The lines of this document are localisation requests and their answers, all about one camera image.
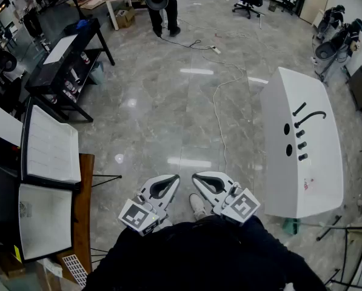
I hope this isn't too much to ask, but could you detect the black floor cable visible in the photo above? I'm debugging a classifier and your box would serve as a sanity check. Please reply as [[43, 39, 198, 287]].
[[155, 34, 213, 50]]

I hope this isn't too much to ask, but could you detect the black round seat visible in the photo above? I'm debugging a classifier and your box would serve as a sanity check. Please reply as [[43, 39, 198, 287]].
[[0, 41, 18, 73]]

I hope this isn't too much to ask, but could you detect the open cardboard box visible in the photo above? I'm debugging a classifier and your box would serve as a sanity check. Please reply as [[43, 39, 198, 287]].
[[113, 7, 136, 29]]

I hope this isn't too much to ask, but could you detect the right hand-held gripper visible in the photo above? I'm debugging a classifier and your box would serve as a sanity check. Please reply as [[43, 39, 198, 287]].
[[192, 170, 261, 226]]

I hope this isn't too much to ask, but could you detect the white curved counter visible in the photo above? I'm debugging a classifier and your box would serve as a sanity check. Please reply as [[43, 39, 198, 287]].
[[260, 67, 344, 219]]

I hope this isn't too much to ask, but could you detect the long white floor cable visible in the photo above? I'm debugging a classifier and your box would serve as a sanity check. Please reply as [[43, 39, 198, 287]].
[[201, 45, 245, 175]]

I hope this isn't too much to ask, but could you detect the person's black-clothed body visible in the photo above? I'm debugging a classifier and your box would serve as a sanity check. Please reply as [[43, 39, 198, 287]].
[[83, 215, 327, 291]]

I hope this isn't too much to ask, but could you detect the person's right forearm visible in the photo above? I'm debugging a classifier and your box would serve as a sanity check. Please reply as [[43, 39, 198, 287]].
[[229, 215, 287, 260]]

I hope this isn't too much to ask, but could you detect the black metal stand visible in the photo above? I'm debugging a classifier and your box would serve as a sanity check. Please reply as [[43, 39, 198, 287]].
[[315, 215, 362, 289]]

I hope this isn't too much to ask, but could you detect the teal bag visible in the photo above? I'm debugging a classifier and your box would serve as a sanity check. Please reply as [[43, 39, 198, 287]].
[[89, 61, 105, 86]]

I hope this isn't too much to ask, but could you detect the green block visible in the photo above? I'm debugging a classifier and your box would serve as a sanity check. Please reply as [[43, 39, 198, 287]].
[[282, 218, 301, 235]]

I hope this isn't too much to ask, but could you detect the brown wooden table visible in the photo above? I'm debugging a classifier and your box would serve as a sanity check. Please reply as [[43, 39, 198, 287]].
[[55, 153, 123, 275]]

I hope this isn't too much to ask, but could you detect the white tissue pack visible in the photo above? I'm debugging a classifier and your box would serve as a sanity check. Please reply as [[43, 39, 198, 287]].
[[43, 258, 63, 280]]

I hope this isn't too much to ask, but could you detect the beige door panel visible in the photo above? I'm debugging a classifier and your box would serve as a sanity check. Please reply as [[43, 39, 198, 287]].
[[298, 0, 332, 25]]

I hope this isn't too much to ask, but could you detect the black bar handle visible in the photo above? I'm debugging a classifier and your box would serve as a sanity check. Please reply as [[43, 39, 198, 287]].
[[292, 102, 307, 117]]

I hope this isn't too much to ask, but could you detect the white wire grid rack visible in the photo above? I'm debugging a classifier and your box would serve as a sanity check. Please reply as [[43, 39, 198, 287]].
[[61, 254, 88, 288]]

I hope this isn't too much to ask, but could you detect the person's left forearm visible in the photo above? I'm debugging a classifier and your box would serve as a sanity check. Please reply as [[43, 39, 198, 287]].
[[113, 222, 175, 263]]

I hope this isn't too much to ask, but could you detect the white flat board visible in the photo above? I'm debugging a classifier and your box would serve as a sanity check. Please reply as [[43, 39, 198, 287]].
[[43, 34, 79, 66]]

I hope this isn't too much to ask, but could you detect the black shelf table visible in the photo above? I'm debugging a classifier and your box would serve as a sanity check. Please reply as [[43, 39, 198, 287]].
[[24, 18, 116, 123]]

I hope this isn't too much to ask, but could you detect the black cabinet with yellow label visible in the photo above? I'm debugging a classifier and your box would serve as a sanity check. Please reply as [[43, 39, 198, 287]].
[[0, 97, 82, 265]]

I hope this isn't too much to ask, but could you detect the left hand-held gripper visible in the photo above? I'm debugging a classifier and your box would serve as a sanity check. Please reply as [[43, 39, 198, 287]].
[[118, 174, 181, 236]]

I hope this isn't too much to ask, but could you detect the person's right white shoe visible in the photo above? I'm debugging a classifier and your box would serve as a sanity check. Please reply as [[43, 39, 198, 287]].
[[189, 193, 207, 221]]

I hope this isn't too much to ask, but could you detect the black curved faucet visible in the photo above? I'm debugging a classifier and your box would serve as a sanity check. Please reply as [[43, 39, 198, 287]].
[[294, 110, 327, 129]]

